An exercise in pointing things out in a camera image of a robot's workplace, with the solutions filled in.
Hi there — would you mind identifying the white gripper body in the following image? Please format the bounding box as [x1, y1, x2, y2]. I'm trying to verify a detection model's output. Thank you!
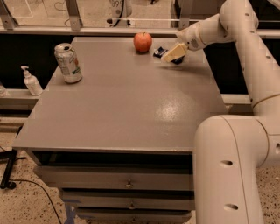
[176, 23, 207, 51]

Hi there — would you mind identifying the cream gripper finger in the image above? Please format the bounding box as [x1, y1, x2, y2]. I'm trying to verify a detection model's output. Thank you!
[161, 43, 188, 62]

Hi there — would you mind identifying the blue rxbar blueberry wrapper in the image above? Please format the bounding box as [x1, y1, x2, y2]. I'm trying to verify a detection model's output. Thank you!
[153, 47, 184, 65]

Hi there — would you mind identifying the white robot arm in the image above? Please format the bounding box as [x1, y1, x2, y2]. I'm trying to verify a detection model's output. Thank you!
[162, 0, 280, 224]

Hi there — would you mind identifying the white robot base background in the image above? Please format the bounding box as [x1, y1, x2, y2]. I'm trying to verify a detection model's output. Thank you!
[107, 0, 132, 27]

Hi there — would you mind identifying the red apple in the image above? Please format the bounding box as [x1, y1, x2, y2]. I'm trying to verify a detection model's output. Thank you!
[133, 32, 152, 53]

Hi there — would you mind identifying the grey drawer cabinet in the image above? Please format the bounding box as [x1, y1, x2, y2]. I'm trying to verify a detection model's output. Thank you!
[12, 36, 228, 224]

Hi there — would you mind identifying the white crushed soda can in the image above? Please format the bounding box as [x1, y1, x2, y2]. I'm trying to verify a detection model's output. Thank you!
[54, 43, 82, 83]

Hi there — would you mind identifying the white pump soap bottle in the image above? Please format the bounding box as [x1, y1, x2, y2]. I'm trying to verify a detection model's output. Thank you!
[21, 66, 43, 96]

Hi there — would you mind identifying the middle grey drawer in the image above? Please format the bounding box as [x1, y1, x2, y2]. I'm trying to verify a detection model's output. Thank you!
[61, 189, 195, 210]

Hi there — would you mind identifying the grey drawer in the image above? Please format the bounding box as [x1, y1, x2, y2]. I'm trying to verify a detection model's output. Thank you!
[76, 207, 192, 223]
[34, 166, 193, 191]
[61, 189, 195, 210]

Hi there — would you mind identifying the top grey drawer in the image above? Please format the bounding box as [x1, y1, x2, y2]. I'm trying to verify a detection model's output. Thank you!
[34, 166, 193, 191]

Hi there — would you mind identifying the metal window railing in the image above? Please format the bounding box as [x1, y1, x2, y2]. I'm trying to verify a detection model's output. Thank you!
[0, 0, 280, 39]

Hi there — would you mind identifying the bottom grey drawer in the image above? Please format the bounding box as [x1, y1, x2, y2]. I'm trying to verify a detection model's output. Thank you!
[76, 207, 192, 223]

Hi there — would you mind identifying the black stand leg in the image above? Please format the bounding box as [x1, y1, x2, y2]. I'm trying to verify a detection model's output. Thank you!
[0, 150, 17, 190]

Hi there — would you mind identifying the black floor cable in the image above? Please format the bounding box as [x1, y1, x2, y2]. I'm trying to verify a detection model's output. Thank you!
[11, 178, 63, 224]

